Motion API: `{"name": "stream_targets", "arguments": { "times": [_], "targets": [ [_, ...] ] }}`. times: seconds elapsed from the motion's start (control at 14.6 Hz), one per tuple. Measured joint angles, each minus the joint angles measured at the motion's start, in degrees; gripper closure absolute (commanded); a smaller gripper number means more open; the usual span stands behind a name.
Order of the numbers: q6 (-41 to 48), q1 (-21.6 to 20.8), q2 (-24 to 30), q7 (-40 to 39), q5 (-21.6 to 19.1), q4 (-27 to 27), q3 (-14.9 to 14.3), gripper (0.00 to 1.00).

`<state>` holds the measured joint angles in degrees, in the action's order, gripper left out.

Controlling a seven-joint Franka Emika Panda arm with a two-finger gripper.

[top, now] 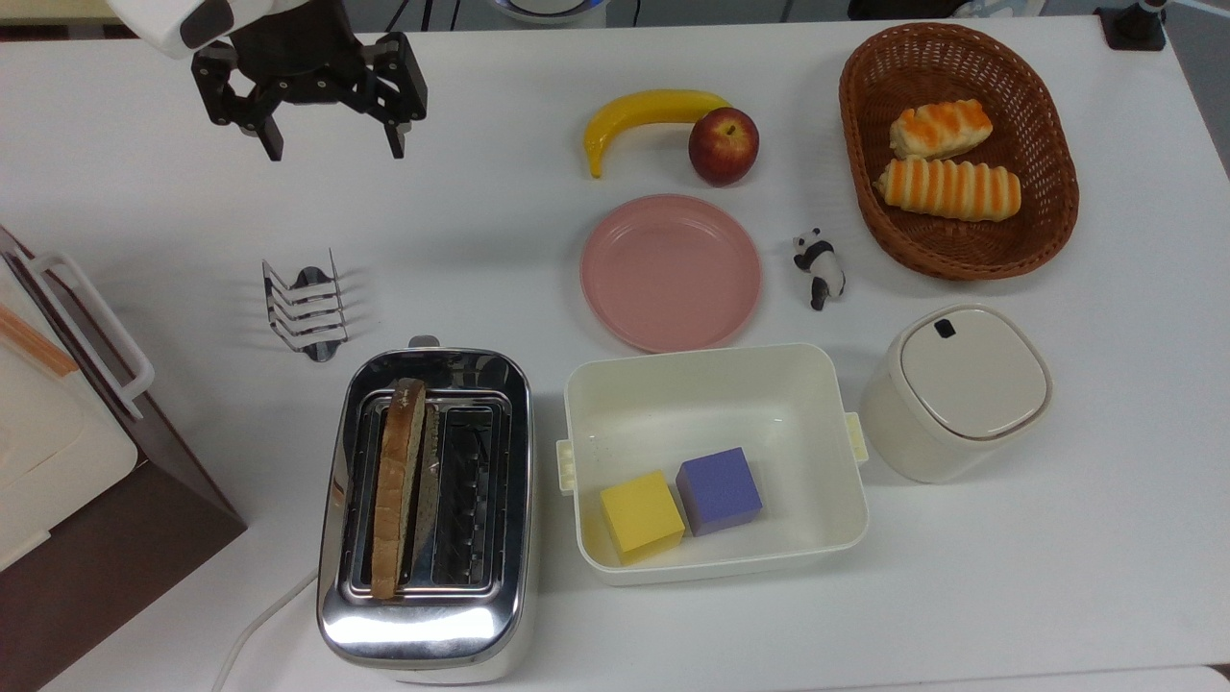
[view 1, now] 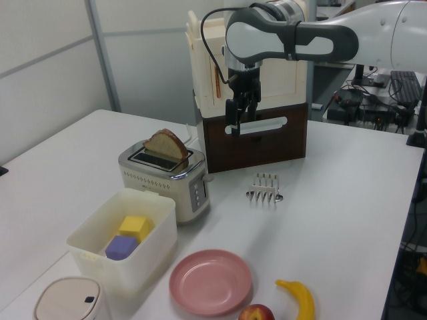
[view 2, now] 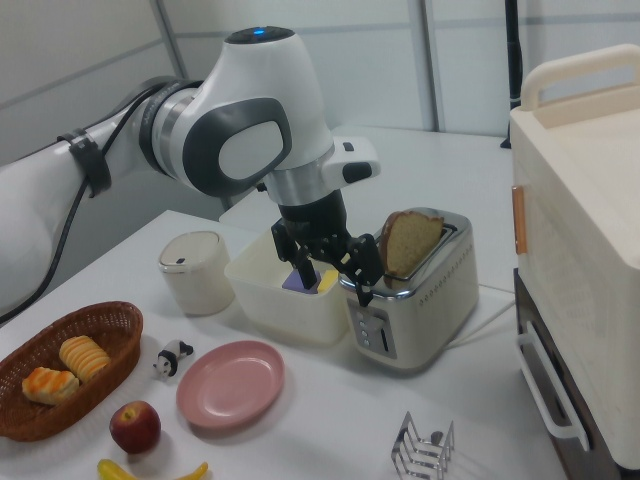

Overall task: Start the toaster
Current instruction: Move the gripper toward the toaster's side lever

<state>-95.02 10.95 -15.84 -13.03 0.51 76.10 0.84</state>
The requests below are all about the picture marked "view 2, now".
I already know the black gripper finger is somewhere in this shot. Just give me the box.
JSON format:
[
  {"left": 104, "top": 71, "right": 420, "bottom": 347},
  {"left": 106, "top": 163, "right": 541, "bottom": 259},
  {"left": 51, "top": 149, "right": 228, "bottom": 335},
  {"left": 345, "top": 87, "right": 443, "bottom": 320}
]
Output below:
[
  {"left": 323, "top": 232, "right": 385, "bottom": 308},
  {"left": 271, "top": 219, "right": 322, "bottom": 297}
]

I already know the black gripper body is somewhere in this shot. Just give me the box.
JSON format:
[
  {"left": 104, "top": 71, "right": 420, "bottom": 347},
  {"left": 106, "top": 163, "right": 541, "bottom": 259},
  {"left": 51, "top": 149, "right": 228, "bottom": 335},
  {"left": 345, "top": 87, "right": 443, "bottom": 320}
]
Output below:
[{"left": 272, "top": 187, "right": 352, "bottom": 249}]

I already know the cream and chrome toaster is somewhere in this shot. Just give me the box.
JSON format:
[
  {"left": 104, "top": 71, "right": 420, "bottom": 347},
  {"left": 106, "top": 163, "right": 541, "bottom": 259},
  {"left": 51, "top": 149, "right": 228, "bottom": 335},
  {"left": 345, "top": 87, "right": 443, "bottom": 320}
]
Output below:
[{"left": 338, "top": 207, "right": 480, "bottom": 375}]

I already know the purple foam cube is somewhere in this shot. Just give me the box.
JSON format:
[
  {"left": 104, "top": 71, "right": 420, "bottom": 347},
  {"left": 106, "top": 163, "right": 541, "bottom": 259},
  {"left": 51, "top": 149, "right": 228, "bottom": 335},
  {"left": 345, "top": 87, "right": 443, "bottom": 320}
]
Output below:
[{"left": 282, "top": 267, "right": 321, "bottom": 294}]

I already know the brown bread slice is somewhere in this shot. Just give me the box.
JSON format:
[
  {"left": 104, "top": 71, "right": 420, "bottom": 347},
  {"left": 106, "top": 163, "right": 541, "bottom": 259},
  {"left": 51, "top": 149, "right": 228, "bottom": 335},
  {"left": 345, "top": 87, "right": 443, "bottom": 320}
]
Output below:
[{"left": 379, "top": 209, "right": 445, "bottom": 280}]

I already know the white plastic storage box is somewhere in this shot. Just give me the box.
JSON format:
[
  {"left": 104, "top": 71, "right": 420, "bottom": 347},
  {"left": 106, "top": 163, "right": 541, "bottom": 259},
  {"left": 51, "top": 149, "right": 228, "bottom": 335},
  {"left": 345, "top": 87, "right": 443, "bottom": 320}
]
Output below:
[{"left": 223, "top": 229, "right": 349, "bottom": 347}]

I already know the cream bin with lid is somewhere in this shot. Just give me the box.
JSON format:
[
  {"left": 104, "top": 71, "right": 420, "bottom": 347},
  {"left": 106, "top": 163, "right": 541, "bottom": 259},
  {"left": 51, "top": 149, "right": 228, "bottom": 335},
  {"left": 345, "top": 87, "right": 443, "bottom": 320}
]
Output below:
[{"left": 158, "top": 230, "right": 236, "bottom": 316}]

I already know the pink plate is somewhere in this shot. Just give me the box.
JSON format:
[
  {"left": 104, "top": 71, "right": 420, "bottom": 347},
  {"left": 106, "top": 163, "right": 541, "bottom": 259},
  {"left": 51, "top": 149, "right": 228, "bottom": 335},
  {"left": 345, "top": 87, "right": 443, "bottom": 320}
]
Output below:
[{"left": 175, "top": 340, "right": 286, "bottom": 430}]

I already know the panda figurine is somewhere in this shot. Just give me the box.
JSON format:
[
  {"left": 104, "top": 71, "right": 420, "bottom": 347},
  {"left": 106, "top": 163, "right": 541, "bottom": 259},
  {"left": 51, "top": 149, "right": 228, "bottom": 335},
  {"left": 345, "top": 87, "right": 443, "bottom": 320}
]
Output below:
[{"left": 152, "top": 339, "right": 195, "bottom": 379}]

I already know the metal toast rack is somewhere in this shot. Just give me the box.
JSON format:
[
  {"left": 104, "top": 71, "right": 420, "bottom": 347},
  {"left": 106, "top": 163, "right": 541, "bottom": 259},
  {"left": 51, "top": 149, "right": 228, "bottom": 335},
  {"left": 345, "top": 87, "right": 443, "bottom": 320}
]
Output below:
[{"left": 389, "top": 411, "right": 456, "bottom": 476}]

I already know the brown wicker basket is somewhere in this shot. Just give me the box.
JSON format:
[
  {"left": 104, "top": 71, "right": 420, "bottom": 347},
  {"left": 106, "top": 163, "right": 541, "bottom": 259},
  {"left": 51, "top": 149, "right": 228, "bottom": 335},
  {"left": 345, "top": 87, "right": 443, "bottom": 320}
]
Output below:
[{"left": 0, "top": 300, "right": 145, "bottom": 443}]

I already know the red apple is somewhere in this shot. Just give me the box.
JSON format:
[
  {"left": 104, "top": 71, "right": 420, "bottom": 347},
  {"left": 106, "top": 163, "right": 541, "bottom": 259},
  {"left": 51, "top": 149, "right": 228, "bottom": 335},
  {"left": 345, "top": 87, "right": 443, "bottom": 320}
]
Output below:
[{"left": 109, "top": 400, "right": 162, "bottom": 455}]

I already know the long striped bread roll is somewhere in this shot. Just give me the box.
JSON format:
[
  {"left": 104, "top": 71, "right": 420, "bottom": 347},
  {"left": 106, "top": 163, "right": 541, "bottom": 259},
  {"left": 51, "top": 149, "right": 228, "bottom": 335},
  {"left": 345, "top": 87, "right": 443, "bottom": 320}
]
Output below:
[{"left": 58, "top": 335, "right": 112, "bottom": 384}]

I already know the black stand pole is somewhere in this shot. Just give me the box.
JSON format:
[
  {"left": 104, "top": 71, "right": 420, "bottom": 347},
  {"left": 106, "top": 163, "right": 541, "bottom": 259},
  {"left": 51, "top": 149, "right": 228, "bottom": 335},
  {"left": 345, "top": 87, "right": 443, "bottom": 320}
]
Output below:
[{"left": 502, "top": 0, "right": 524, "bottom": 107}]

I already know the orange glazed bread roll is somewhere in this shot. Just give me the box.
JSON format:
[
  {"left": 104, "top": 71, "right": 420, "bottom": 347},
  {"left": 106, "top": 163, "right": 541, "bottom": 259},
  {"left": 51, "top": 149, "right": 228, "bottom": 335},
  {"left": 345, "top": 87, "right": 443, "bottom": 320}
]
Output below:
[{"left": 21, "top": 366, "right": 81, "bottom": 406}]

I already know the yellow banana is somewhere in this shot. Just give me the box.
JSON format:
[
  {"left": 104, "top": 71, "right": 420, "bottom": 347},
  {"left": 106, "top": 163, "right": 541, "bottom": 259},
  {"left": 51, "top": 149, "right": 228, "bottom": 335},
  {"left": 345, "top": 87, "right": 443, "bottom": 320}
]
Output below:
[{"left": 96, "top": 458, "right": 209, "bottom": 480}]

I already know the white toaster power cord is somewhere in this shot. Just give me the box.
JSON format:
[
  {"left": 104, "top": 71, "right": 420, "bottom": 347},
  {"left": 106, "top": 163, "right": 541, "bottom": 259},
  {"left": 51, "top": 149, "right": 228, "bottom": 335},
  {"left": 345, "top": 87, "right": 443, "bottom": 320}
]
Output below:
[{"left": 449, "top": 298, "right": 517, "bottom": 347}]

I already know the orange cabinet door handle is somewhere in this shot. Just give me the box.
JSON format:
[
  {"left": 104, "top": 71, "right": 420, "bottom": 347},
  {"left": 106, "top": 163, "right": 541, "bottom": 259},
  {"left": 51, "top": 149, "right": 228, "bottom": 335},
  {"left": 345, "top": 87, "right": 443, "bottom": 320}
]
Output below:
[{"left": 511, "top": 184, "right": 528, "bottom": 255}]

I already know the white drawer handle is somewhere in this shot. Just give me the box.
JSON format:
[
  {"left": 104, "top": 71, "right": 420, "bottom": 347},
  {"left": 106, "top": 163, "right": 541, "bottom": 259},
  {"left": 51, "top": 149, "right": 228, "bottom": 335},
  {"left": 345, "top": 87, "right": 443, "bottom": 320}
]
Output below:
[{"left": 516, "top": 319, "right": 591, "bottom": 452}]

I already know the cream cabinet with handles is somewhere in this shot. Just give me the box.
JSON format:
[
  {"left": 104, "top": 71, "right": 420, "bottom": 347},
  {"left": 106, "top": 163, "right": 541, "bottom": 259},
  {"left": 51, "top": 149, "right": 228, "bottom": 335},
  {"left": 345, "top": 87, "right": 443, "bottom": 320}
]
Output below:
[{"left": 508, "top": 43, "right": 640, "bottom": 480}]

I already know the black arm cable strap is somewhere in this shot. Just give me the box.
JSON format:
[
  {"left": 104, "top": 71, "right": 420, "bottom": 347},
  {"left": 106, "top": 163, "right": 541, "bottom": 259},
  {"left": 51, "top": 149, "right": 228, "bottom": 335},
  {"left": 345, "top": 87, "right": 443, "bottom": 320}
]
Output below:
[{"left": 57, "top": 128, "right": 112, "bottom": 199}]

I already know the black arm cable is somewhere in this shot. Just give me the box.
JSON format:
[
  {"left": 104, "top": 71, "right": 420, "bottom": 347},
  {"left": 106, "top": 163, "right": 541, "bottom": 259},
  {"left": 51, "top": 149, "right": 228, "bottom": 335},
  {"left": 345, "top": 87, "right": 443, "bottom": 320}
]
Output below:
[{"left": 0, "top": 82, "right": 201, "bottom": 321}]

